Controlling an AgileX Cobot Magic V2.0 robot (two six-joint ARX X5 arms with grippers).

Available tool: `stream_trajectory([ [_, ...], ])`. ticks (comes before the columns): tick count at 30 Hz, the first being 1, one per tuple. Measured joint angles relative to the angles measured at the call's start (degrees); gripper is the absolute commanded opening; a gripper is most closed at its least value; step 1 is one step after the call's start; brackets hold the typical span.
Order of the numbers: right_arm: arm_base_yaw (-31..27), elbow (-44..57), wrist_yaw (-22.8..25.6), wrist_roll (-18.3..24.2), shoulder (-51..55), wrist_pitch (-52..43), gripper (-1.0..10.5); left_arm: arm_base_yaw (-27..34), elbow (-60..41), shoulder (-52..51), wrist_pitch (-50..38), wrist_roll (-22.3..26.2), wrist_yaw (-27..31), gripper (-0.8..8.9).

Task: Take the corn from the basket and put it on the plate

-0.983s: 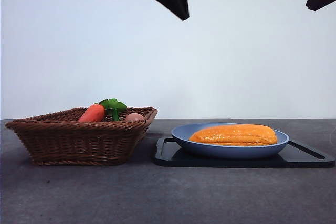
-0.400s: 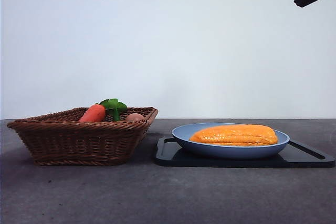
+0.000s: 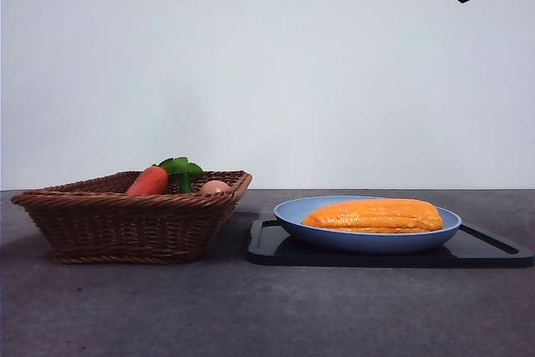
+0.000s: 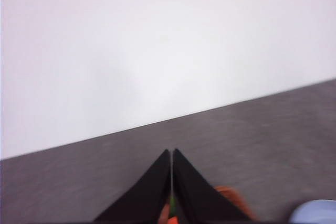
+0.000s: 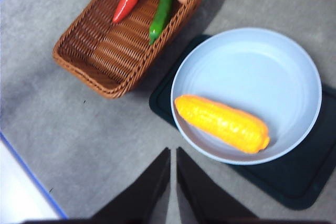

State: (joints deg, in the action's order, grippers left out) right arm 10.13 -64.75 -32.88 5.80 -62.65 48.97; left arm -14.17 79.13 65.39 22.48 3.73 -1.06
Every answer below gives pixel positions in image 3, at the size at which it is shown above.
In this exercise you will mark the orange yellow corn cob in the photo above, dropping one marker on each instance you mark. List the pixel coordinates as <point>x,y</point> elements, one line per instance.
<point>372,217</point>

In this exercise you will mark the blue round plate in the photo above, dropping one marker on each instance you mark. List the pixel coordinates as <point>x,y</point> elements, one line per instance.
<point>368,242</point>

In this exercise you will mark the brown wicker basket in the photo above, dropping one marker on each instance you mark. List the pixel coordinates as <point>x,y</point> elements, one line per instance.
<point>125,227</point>

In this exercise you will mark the brown egg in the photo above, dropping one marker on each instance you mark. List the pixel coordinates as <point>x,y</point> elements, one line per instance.
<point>215,186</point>

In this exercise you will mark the black rectangular tray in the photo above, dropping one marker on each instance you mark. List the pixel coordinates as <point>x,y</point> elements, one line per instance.
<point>267,254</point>

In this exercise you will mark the orange toy carrot green leaves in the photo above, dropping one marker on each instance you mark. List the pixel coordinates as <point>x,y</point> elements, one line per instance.
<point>148,181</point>

